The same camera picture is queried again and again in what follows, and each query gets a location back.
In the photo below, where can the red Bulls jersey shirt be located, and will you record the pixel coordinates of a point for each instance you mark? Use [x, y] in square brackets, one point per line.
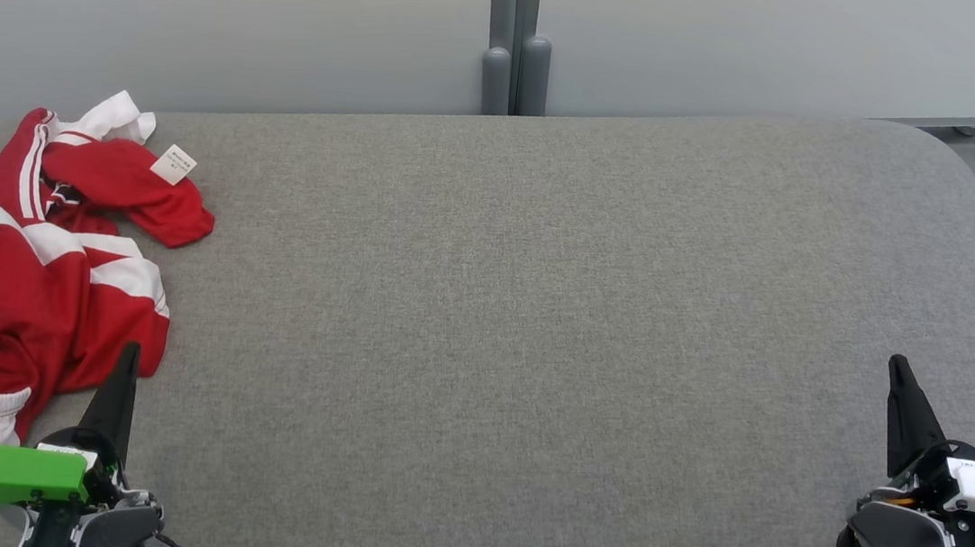
[134, 187]

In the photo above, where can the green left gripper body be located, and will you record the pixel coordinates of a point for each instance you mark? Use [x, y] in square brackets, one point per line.
[4, 476]

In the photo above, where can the grey partition post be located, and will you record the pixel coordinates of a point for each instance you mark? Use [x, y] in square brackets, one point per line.
[534, 74]
[495, 75]

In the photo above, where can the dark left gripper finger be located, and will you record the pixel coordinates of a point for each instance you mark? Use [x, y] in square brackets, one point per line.
[117, 407]

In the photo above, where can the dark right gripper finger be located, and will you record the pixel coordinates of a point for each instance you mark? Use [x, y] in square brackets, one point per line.
[907, 417]

